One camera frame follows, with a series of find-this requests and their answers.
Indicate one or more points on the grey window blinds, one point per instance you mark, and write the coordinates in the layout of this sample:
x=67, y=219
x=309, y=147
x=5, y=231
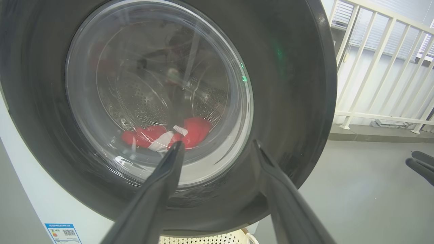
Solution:
x=376, y=34

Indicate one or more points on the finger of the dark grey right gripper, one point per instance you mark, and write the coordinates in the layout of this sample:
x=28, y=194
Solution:
x=425, y=158
x=422, y=170

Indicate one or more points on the black round glass washer door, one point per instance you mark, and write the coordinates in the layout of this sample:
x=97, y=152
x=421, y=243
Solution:
x=288, y=84

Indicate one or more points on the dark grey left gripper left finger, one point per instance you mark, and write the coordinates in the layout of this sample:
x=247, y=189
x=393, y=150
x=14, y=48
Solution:
x=149, y=203

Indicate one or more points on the cream perforated laundry basket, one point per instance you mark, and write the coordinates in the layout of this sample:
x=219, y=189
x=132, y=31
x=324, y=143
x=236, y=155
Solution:
x=210, y=239

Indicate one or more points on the white metal railing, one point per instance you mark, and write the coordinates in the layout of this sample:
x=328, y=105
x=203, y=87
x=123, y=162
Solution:
x=364, y=79

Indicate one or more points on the red and white garment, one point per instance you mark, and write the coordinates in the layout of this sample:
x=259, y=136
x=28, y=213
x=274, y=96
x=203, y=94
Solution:
x=196, y=132

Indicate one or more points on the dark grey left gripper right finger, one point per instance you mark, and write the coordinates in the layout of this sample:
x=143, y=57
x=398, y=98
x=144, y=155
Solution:
x=288, y=210

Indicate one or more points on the blue energy label sticker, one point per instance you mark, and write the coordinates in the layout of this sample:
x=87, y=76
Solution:
x=62, y=234

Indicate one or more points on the white washing machine body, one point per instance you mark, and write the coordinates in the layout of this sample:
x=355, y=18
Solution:
x=51, y=203

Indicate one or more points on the grey flat floor bracket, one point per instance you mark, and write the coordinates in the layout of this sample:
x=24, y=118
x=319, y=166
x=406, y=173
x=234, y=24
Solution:
x=390, y=124

